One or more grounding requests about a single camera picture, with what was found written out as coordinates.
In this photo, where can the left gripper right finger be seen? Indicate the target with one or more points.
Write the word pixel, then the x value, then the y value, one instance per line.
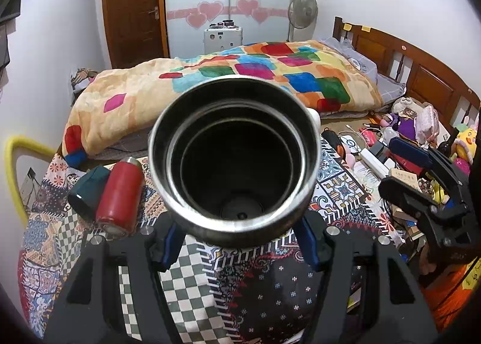
pixel 392 308

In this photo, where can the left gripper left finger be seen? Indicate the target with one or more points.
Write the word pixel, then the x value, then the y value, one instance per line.
pixel 88 309

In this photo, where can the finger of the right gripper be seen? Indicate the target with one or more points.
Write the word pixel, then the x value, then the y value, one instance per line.
pixel 405 197
pixel 409 152

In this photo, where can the black HAOBEI thermos cup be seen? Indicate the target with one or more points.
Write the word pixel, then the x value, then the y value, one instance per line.
pixel 235 172

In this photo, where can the white thermos cup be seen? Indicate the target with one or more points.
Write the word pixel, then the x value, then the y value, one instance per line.
pixel 315 117

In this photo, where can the red thermos cup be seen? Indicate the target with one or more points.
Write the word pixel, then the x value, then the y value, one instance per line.
pixel 117 211

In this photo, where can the dark teal cup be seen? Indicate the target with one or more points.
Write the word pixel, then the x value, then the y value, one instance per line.
pixel 84 197

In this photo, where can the cardboard box with writing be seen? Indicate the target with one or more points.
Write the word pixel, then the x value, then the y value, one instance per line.
pixel 406 177

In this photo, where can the purple plush toy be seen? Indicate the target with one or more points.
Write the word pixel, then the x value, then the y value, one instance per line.
pixel 396 125

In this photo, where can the yellow duck plush toy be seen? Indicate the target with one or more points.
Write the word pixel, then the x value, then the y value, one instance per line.
pixel 465 145

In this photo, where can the grey pillow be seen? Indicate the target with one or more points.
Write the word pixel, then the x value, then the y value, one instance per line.
pixel 389 89

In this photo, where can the wooden bed headboard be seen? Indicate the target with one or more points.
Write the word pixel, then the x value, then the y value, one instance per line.
pixel 427 79

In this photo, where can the standing electric fan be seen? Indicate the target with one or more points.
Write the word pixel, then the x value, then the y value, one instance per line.
pixel 301 14

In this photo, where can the colourful patchwork blanket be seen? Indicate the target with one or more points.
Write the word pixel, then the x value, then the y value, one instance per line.
pixel 120 102

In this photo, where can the white appliance box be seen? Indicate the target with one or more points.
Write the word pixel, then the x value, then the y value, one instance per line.
pixel 219 38

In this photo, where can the brown wooden door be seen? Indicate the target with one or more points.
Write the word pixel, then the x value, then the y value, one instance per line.
pixel 133 31

